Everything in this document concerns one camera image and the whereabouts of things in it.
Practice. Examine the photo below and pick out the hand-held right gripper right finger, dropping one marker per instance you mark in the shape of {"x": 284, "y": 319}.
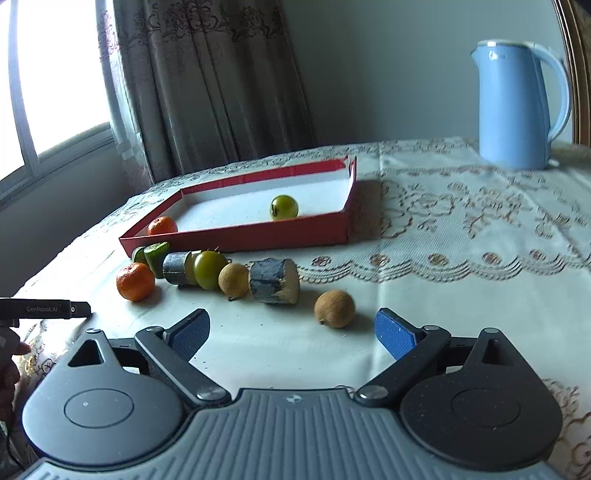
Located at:
{"x": 397, "y": 334}

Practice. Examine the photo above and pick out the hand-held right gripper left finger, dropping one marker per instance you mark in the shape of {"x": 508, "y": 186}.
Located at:
{"x": 191, "y": 334}

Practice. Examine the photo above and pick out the dark eggplant piece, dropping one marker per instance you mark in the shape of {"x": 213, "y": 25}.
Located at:
{"x": 177, "y": 269}

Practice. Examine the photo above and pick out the brown longan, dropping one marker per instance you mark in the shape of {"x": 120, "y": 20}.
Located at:
{"x": 334, "y": 309}
{"x": 233, "y": 280}

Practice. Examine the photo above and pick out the green tomato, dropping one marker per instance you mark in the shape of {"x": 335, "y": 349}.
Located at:
{"x": 284, "y": 207}
{"x": 210, "y": 269}

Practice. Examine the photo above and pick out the orange tangerine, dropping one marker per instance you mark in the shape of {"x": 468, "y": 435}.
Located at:
{"x": 135, "y": 281}
{"x": 162, "y": 226}

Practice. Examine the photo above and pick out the green cucumber piece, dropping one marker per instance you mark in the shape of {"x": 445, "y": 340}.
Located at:
{"x": 137, "y": 254}
{"x": 157, "y": 257}

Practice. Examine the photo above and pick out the dark sugarcane piece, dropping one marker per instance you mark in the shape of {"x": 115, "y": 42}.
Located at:
{"x": 272, "y": 281}

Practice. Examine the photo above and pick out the red cardboard box tray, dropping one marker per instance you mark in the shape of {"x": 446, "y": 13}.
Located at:
{"x": 240, "y": 203}

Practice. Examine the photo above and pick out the person's left hand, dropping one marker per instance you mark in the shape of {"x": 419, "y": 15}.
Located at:
{"x": 13, "y": 374}

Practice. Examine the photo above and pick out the white lace tablecloth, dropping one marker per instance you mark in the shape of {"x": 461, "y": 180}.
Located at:
{"x": 461, "y": 230}

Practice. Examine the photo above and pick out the grey curtain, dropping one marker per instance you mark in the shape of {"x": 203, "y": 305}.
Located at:
{"x": 207, "y": 83}

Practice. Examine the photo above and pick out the blue electric kettle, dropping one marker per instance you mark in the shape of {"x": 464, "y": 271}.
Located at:
{"x": 517, "y": 101}

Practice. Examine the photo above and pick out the window with grey frame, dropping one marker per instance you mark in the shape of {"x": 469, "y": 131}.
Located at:
{"x": 51, "y": 92}

